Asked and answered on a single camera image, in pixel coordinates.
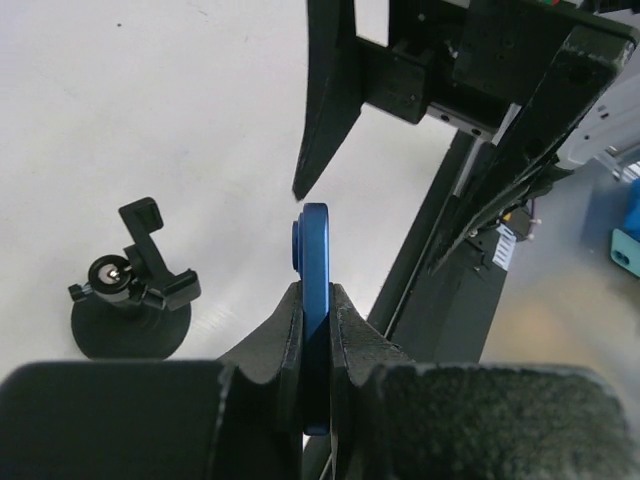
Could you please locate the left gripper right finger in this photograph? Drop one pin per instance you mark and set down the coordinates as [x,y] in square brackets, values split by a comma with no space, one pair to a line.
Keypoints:
[522,421]

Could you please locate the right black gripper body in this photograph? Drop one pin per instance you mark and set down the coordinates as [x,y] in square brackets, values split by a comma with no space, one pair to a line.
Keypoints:
[469,61]

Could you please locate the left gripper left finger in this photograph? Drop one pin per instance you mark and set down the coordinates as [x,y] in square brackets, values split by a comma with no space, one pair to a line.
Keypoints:
[236,417]

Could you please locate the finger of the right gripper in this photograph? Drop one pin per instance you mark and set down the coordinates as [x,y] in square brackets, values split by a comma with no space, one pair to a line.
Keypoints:
[334,89]
[584,66]

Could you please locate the blue phone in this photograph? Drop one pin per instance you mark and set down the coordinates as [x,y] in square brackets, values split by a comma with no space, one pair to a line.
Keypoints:
[311,260]

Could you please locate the black phone stand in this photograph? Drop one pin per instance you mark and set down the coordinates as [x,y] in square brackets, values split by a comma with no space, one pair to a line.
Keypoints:
[132,306]

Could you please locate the teal box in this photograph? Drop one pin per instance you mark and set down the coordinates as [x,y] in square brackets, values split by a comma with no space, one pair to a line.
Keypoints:
[625,252]

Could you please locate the right white cable duct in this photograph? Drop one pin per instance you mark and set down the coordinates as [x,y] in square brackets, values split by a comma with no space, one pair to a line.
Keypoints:
[504,251]

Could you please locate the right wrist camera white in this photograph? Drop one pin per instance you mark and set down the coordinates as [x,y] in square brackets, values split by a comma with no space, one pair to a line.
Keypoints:
[609,133]

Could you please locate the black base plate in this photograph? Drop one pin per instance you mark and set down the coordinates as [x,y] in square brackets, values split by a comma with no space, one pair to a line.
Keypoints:
[436,315]

